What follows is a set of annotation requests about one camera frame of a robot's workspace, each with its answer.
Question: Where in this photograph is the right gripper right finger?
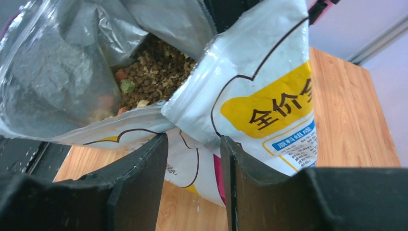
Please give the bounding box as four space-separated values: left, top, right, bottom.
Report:
220 136 408 231

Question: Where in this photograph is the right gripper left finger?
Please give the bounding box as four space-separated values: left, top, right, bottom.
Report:
0 133 168 231

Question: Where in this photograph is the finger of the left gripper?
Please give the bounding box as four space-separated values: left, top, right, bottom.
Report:
204 0 261 33

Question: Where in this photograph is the pet food bag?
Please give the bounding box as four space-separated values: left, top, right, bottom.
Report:
0 0 318 205

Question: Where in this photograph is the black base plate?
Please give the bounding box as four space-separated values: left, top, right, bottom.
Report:
0 136 71 181

